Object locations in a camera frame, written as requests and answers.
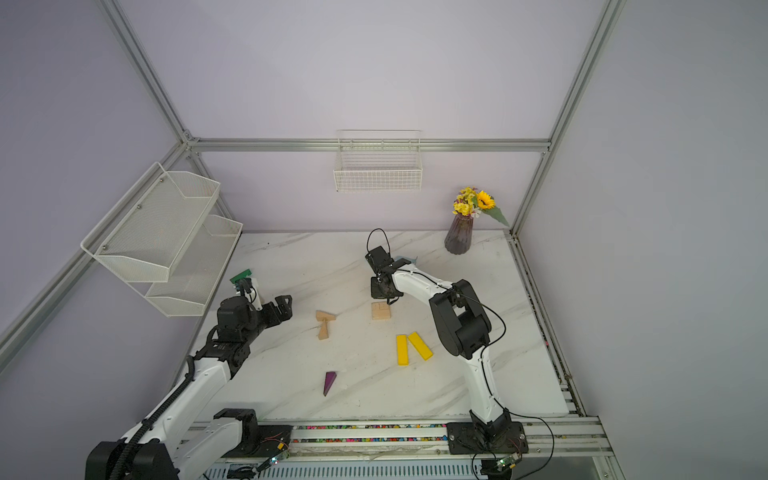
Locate natural wooden square block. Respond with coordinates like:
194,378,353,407
371,301,392,321

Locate natural wooden wedge block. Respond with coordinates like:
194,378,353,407
318,320,330,340

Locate natural wooden triangle block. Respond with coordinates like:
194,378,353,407
315,310,336,322

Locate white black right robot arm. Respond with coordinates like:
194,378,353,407
371,259,529,457

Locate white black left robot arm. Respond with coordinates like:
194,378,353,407
85,295,293,479

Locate yellow angled rectangular block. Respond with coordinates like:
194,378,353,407
407,332,433,361

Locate purple triangle block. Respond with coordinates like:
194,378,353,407
323,371,337,397

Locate purple ribbed glass vase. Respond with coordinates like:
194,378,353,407
444,214,474,255

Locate yellow artificial flower bouquet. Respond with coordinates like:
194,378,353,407
453,187,511,228

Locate white two-tier mesh shelf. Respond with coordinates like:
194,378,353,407
80,163,243,317

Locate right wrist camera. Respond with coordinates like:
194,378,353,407
365,246,394,276

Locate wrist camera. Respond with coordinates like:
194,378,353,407
365,246,394,276
234,276,258,301

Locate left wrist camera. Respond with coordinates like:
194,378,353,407
234,276,258,301

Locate green hoe wooden handle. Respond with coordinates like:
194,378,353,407
230,269,257,296

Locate white wire wall basket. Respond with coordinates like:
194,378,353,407
333,129,423,193

